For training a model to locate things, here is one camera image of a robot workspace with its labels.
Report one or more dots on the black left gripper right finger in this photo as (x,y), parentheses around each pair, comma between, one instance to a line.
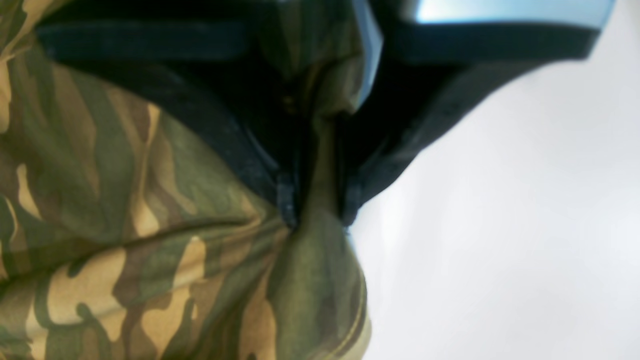
(439,60)

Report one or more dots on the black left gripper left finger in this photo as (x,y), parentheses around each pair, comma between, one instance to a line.
(200,61)

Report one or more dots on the camouflage t-shirt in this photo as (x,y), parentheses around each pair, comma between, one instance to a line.
(124,238)

